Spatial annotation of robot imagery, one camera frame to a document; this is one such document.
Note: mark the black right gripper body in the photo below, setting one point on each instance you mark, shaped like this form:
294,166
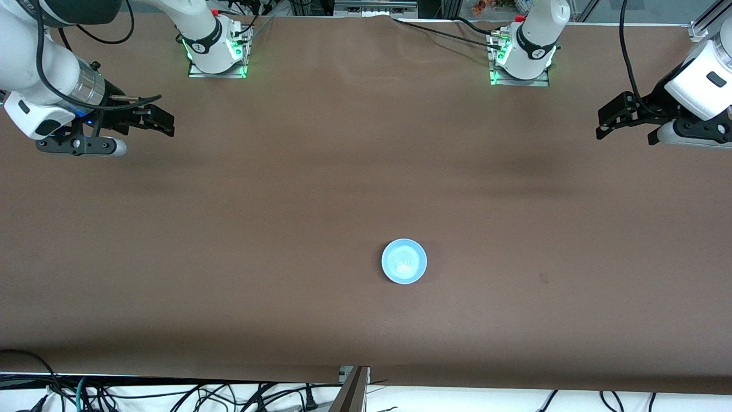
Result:
116,112

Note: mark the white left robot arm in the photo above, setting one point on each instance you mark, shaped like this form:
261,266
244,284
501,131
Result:
700,80

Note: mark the aluminium profile post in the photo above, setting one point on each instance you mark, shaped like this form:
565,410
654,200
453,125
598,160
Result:
353,389

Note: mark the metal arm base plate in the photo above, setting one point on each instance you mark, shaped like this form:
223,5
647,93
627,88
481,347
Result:
540,80
197,71

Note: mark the grey power strip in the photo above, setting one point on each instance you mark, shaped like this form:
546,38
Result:
374,8

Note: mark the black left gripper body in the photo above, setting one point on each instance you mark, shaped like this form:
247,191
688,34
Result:
651,107

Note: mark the brown table cover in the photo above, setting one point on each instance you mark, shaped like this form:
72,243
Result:
286,200

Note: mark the blue bowl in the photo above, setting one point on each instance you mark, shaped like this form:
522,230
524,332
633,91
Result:
404,261

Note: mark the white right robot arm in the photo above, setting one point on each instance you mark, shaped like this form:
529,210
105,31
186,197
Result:
28,63

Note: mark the aluminium frame corner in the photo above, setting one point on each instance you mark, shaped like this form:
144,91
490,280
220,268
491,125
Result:
706,23

